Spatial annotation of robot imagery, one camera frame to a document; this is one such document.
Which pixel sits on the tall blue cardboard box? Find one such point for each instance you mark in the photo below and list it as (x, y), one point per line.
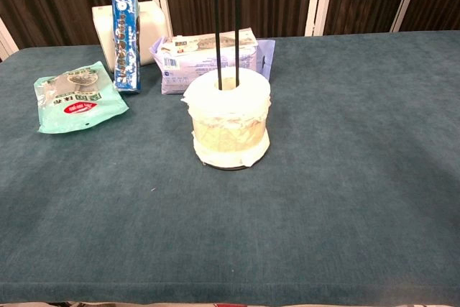
(126, 41)

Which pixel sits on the white paper towel roll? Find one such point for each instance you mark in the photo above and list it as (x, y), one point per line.
(230, 113)

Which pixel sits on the blue white tissue pack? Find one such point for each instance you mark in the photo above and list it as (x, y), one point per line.
(196, 60)

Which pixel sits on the green plastic cloth package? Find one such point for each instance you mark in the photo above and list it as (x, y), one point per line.
(90, 113)

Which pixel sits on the white plastic box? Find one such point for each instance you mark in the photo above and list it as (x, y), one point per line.
(152, 34)

